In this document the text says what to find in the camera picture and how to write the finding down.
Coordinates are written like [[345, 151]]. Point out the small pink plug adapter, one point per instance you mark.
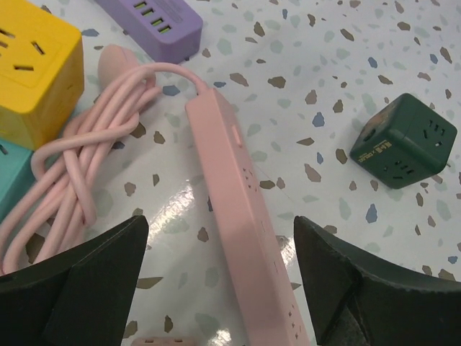
[[164, 341]]

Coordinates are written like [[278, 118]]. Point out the teal power strip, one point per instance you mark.
[[16, 175]]

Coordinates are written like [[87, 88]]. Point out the purple power strip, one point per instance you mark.
[[167, 30]]

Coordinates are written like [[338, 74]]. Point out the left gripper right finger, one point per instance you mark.
[[357, 298]]

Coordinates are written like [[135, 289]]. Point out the yellow cube socket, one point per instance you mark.
[[42, 73]]

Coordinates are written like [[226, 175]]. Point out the dark green cube socket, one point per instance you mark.
[[404, 143]]

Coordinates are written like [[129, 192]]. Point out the pink power strip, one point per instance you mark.
[[257, 270]]

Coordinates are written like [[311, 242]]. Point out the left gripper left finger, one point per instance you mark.
[[79, 297]]

